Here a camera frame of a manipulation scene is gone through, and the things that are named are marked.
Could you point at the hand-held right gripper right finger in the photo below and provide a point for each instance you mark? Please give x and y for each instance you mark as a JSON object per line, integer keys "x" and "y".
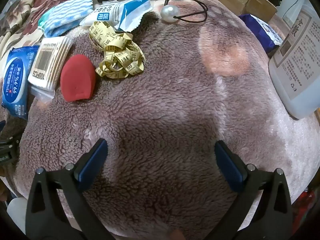
{"x": 228, "y": 168}

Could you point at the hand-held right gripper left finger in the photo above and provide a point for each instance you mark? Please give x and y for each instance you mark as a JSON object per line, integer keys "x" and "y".
{"x": 91, "y": 165}

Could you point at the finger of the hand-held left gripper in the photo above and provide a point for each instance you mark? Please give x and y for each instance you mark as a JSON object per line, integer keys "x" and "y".
{"x": 2, "y": 126}

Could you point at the blue wet wipes packet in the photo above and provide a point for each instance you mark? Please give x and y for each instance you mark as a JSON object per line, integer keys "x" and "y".
{"x": 16, "y": 80}

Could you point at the cotton swab packet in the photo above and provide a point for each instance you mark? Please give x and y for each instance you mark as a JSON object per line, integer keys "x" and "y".
{"x": 47, "y": 65}

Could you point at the red makeup sponge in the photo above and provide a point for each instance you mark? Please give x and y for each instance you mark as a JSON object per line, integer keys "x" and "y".
{"x": 77, "y": 78}

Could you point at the blue white striped cloth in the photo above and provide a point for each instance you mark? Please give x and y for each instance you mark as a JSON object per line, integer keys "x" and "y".
{"x": 67, "y": 15}

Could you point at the white blue medical packet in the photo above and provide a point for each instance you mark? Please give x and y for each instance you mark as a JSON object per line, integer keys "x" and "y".
{"x": 117, "y": 11}

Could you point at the teal face mask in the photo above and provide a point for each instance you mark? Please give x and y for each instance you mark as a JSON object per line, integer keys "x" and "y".
{"x": 43, "y": 21}

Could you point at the white plastic jug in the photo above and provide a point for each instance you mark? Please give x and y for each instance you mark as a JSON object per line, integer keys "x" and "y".
{"x": 297, "y": 67}

